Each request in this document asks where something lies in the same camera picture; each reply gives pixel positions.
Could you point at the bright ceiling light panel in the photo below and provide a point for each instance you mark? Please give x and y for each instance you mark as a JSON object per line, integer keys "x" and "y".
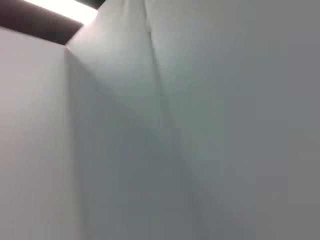
{"x": 65, "y": 8}

